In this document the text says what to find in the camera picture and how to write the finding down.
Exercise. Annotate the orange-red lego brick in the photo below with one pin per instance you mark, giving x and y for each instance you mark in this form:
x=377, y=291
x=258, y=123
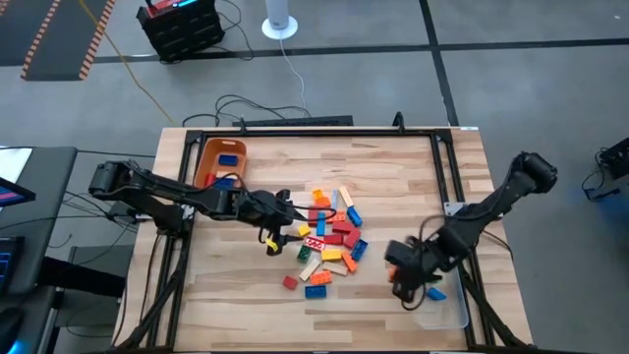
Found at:
x=314, y=243

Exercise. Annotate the large blue lego brick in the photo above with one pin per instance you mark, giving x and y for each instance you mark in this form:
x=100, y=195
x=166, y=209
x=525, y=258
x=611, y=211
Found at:
x=315, y=292

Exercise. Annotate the wooden block with blue face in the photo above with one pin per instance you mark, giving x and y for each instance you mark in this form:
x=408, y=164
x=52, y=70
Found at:
x=334, y=199

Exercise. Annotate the tablet screen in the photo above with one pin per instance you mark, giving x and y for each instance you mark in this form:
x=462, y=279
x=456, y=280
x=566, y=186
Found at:
x=12, y=194

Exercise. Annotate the small orange lego brick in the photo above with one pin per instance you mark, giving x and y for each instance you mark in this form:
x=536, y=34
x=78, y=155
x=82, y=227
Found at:
x=392, y=274
x=318, y=194

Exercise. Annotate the plain wooden block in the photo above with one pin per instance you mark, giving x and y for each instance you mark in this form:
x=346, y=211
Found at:
x=346, y=195
x=310, y=270

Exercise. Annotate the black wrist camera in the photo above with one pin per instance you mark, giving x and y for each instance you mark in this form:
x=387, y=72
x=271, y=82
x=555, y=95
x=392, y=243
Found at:
x=398, y=252
x=284, y=197

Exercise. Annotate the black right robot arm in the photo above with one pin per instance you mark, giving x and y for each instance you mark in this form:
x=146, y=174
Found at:
x=496, y=196

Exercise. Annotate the clear plastic bin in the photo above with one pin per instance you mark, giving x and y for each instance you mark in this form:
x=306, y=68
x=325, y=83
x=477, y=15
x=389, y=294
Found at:
x=442, y=314

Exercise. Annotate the small yellow block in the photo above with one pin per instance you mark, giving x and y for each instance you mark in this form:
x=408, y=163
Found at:
x=304, y=230

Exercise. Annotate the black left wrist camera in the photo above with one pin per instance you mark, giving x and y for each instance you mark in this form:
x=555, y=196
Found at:
x=284, y=197

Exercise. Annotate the black striped floor mat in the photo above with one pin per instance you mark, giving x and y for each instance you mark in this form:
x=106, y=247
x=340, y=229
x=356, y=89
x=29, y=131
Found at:
x=64, y=39

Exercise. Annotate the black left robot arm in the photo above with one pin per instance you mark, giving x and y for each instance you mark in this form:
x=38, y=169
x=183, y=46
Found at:
x=147, y=189

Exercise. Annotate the black power strip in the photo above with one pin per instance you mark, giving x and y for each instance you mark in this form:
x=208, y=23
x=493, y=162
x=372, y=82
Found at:
x=295, y=121

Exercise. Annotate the black floor device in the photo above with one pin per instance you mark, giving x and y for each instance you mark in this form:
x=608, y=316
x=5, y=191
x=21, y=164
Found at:
x=616, y=159

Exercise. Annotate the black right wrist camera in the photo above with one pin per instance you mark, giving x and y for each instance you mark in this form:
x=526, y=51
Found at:
x=398, y=252

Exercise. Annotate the large red square block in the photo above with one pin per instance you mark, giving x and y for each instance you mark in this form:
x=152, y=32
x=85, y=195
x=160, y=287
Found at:
x=349, y=262

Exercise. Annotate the black side desk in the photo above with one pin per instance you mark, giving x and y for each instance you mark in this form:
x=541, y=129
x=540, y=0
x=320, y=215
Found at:
x=44, y=216

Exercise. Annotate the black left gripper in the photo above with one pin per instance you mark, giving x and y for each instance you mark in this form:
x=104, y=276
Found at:
x=255, y=209

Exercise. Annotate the white paper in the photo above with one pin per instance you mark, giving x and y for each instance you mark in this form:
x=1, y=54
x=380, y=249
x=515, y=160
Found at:
x=12, y=164

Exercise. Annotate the orange plastic bin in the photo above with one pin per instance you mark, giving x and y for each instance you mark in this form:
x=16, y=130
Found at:
x=209, y=157

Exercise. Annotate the black crate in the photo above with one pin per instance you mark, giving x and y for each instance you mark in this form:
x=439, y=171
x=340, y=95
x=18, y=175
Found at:
x=182, y=34

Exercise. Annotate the black table frame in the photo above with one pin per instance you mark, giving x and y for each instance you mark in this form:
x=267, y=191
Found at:
x=319, y=132

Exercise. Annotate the red device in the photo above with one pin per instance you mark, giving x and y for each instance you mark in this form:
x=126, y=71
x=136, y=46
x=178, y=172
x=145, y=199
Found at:
x=164, y=6

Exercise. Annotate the silver frame bracket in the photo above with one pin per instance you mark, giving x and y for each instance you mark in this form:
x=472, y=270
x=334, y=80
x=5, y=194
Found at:
x=188, y=212
x=453, y=208

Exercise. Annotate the long blue block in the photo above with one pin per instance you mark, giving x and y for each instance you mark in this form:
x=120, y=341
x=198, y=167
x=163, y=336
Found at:
x=321, y=225

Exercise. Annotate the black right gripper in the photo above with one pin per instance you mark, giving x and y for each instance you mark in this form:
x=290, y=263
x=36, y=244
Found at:
x=427, y=258

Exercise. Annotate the green lego brick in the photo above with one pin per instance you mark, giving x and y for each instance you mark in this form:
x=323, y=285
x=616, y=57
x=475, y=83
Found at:
x=303, y=253

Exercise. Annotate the black laptop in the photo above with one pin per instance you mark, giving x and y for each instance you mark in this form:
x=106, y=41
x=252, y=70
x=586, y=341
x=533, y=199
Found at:
x=7, y=260

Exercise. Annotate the red wooden block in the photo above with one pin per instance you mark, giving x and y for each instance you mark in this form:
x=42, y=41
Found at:
x=342, y=227
x=313, y=217
x=333, y=239
x=352, y=238

